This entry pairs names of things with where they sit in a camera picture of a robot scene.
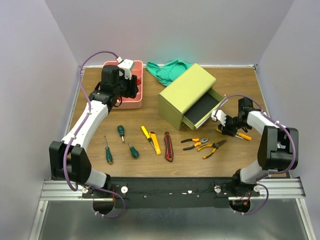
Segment green stubby screwdriver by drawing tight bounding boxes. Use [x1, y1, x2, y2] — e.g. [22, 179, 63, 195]
[117, 125, 125, 143]
[128, 143, 140, 159]

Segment olive green drawer cabinet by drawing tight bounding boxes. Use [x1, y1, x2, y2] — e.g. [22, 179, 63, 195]
[157, 63, 225, 131]

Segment long green screwdriver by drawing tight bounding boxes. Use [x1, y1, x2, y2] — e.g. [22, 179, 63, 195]
[104, 136, 113, 165]

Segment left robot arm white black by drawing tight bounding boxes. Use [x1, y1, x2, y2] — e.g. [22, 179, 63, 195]
[49, 59, 138, 198]

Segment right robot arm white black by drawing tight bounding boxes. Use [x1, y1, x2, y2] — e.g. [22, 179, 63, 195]
[211, 95, 299, 197]

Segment pink compartment tray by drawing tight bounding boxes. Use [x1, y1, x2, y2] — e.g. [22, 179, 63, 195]
[103, 60, 143, 110]

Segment needle nose pliers orange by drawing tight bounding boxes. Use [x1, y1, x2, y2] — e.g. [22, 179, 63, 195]
[197, 139, 227, 160]

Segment green cloth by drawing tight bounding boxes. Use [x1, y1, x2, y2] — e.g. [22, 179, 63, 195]
[146, 60, 192, 87]

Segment yellow utility knife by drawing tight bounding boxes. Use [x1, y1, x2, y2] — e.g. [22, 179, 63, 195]
[149, 131, 161, 155]

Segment yellow tester screwdriver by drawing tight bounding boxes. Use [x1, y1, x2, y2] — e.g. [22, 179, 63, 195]
[141, 125, 155, 148]

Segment red black utility knife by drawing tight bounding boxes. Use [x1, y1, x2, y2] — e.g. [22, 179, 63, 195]
[164, 131, 174, 162]

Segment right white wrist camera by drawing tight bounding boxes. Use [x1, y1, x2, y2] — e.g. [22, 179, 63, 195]
[211, 110, 227, 126]

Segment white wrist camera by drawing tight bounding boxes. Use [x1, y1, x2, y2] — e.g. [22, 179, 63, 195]
[211, 110, 227, 126]
[117, 59, 135, 80]

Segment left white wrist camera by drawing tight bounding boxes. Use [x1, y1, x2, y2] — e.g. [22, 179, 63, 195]
[117, 59, 135, 80]

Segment combination pliers orange handles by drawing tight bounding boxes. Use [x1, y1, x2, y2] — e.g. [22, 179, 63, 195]
[180, 138, 209, 151]

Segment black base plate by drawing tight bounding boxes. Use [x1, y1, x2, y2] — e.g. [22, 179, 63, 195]
[82, 176, 261, 210]

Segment aluminium rail frame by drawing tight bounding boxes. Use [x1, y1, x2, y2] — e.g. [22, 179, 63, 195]
[31, 72, 316, 240]

